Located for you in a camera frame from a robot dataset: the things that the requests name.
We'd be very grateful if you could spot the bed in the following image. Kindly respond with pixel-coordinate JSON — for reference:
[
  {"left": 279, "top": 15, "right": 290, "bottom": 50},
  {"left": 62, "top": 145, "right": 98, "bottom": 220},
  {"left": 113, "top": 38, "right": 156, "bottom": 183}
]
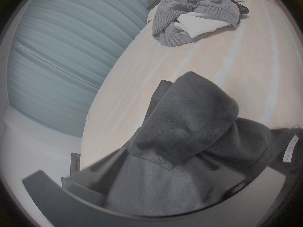
[{"left": 80, "top": 0, "right": 303, "bottom": 174}]

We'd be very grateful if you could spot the black chest of drawers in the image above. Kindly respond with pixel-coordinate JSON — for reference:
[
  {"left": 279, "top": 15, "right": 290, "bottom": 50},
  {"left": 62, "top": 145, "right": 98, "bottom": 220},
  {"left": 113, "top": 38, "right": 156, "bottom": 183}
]
[{"left": 71, "top": 152, "right": 81, "bottom": 174}]

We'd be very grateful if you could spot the black T-shirt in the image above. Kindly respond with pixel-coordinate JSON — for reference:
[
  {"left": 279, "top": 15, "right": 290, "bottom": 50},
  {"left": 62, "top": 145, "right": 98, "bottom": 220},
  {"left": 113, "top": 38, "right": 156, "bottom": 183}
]
[{"left": 78, "top": 71, "right": 303, "bottom": 217}]

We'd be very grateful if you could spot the pile of clothes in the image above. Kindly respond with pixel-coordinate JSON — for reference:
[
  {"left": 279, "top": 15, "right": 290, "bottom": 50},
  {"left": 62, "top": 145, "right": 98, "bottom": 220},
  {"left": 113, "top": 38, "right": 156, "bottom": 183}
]
[{"left": 152, "top": 0, "right": 250, "bottom": 47}]

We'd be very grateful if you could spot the blue-green curtain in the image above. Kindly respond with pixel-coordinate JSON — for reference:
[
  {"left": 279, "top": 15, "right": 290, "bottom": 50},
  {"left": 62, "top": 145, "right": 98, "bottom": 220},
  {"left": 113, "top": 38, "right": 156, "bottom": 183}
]
[{"left": 7, "top": 0, "right": 157, "bottom": 138}]

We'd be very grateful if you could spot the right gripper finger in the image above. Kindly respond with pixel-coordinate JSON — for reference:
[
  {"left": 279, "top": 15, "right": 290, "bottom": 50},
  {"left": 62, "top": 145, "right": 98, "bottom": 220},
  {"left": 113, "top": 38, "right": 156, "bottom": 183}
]
[{"left": 62, "top": 177, "right": 107, "bottom": 206}]

